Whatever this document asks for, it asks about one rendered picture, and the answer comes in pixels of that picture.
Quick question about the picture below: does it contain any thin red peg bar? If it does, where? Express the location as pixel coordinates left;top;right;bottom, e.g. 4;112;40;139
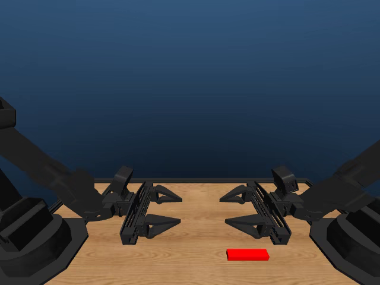
226;248;270;262

